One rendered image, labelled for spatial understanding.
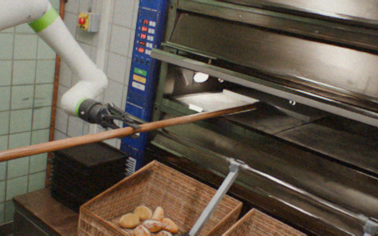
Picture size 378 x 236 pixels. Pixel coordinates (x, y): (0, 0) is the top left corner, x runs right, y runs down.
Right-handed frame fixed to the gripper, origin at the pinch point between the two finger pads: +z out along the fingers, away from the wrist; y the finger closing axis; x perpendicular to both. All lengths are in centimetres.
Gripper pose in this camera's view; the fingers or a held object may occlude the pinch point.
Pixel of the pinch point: (131, 130)
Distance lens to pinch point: 161.1
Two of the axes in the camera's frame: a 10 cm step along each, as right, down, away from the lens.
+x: -6.2, 1.2, -7.8
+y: -1.7, 9.4, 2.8
